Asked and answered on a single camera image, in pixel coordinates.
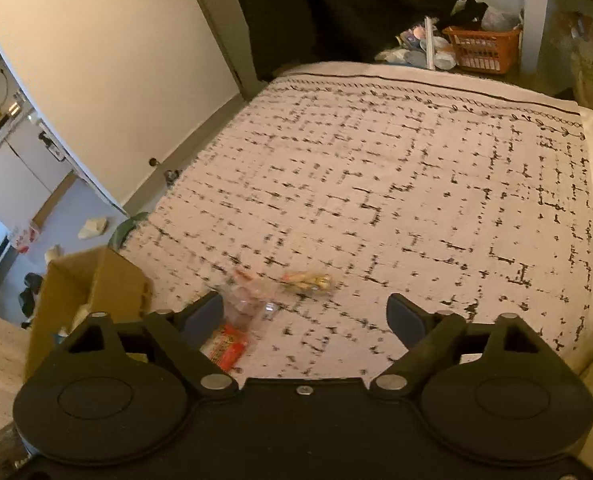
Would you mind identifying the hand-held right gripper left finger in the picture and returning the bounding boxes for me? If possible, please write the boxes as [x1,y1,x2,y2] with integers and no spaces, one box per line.
[62,291,239,401]

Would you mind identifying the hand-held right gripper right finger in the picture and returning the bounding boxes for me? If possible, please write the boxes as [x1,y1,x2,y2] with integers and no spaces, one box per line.
[369,293,539,402]

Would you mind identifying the red snack packet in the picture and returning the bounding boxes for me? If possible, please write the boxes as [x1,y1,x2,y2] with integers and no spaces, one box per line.
[200,323,250,375]

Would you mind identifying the clear crinkled snack packet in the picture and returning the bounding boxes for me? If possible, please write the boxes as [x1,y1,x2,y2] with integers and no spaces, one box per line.
[215,267,280,333]

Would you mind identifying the brown cardboard box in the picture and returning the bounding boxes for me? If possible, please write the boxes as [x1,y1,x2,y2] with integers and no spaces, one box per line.
[24,247,152,384]

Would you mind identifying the clear cracker packet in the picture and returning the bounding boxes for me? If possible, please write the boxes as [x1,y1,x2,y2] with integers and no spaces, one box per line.
[281,272,333,295]

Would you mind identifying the green round object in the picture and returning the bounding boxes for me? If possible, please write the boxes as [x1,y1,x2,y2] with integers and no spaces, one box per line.
[109,212,150,248]

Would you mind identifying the patterned bed cover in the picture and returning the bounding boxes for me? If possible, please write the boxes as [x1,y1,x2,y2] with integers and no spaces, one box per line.
[117,60,593,380]

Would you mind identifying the dark shoes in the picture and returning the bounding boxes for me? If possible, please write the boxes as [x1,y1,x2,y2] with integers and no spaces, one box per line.
[18,273,45,331]

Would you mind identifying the red and white plastic bag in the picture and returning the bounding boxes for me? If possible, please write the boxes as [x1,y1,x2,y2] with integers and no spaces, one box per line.
[7,223,42,255]

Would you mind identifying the white kitchen cabinet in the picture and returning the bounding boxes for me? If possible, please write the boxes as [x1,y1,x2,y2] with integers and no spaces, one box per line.
[0,132,74,241]

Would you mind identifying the pile of pale shoes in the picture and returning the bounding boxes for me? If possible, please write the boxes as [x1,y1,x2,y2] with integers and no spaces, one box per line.
[376,22,458,70]

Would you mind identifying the orange plastic basket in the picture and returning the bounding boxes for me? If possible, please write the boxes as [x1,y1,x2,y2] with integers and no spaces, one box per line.
[443,25,523,77]

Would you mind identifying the grey door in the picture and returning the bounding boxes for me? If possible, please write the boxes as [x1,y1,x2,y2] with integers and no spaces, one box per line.
[184,0,260,102]

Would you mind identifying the black clothes pile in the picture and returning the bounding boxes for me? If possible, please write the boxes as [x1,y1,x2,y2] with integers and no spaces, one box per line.
[236,0,489,82]

